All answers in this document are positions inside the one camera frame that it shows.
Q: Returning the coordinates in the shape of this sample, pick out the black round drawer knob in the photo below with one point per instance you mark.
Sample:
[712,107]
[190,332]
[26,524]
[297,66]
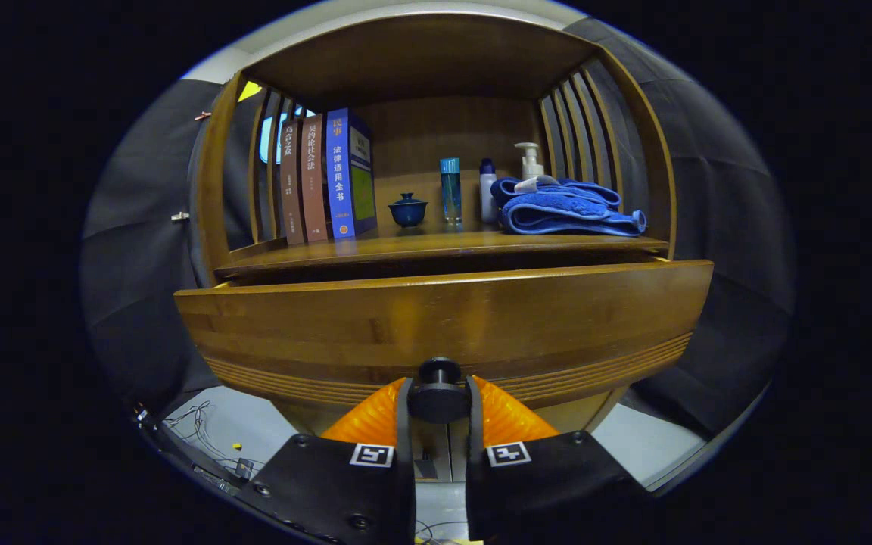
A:
[438,397]

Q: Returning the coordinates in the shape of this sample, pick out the blue folded towel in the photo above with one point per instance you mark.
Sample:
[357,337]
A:
[565,212]

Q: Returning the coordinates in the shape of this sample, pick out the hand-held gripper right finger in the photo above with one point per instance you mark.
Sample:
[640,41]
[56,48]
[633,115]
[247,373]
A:
[474,492]

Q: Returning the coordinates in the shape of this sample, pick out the white bottle with blue cap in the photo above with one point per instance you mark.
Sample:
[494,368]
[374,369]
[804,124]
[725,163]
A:
[487,197]

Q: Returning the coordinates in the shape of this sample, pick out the blue lidded teacup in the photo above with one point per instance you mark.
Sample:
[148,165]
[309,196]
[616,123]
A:
[408,212]

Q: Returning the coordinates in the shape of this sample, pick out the dark brown book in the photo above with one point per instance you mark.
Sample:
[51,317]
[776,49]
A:
[291,189]

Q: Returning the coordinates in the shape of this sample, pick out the white pump bottle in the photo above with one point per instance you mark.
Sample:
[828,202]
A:
[530,163]

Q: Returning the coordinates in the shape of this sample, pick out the reddish brown book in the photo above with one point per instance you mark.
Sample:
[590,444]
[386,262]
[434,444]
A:
[313,182]

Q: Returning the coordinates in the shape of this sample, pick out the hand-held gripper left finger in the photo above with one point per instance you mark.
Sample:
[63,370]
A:
[406,492]

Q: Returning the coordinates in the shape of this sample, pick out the wooden cabinet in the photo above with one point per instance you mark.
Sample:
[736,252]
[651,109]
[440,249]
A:
[421,60]

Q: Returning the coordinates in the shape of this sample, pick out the teal glass bottle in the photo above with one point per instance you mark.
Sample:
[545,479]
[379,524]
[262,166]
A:
[450,193]

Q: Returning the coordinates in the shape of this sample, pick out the thick blue book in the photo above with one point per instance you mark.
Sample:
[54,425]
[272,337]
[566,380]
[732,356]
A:
[349,182]

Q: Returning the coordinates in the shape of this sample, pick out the wooden countertop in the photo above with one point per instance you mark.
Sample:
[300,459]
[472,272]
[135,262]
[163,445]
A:
[421,246]

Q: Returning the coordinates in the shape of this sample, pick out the wooden drawer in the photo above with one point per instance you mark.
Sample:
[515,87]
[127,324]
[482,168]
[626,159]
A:
[436,325]

